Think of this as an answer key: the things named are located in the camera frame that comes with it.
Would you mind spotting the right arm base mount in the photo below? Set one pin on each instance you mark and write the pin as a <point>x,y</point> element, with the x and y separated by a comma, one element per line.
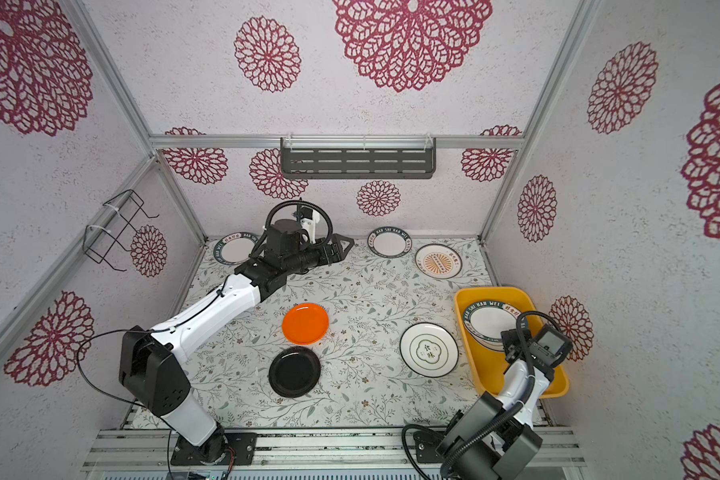
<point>431,446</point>

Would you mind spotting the black wire wall rack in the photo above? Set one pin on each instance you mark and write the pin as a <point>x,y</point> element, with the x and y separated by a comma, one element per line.
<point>100,239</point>

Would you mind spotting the orange sunburst plate right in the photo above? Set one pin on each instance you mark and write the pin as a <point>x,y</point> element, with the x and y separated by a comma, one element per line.
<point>438,261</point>

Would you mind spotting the green rim plate back right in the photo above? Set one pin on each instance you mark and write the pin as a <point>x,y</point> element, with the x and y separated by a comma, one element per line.
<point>389,242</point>

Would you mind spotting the yellow plastic bin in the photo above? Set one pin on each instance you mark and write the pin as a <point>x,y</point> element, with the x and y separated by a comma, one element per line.
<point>487,367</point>

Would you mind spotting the grey wall shelf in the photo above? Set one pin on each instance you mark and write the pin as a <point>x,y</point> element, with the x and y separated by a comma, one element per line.
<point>359,160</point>

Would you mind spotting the green rim white plate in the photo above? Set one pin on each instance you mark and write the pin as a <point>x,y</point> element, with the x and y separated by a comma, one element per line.
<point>486,320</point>

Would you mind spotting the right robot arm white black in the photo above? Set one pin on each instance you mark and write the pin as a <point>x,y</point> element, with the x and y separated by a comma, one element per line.
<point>495,439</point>

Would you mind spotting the aluminium front rail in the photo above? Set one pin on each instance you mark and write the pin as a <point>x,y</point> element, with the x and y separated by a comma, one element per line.
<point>297,449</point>

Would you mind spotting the green rim plate back left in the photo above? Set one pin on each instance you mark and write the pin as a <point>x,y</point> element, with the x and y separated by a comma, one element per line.
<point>234,248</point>

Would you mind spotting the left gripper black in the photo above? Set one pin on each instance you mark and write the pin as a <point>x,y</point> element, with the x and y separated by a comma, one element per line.
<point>325,250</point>

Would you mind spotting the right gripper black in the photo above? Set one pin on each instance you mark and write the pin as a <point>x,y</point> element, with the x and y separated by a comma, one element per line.
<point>512,336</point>

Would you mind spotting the black plate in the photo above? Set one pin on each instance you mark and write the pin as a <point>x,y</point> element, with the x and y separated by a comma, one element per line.
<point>294,372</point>

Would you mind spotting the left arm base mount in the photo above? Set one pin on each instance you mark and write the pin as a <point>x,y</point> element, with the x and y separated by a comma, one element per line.
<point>230,448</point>

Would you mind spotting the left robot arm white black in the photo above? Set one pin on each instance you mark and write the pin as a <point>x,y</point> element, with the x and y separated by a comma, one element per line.
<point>152,360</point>

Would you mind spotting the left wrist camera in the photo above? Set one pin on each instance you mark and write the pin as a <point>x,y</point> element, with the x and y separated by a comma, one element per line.
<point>291,236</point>

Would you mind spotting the white flower outline plate front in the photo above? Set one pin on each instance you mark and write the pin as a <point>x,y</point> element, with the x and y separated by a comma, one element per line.
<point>429,350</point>

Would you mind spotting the orange plastic plate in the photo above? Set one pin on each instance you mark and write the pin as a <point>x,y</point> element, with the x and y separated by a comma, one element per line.
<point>305,324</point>

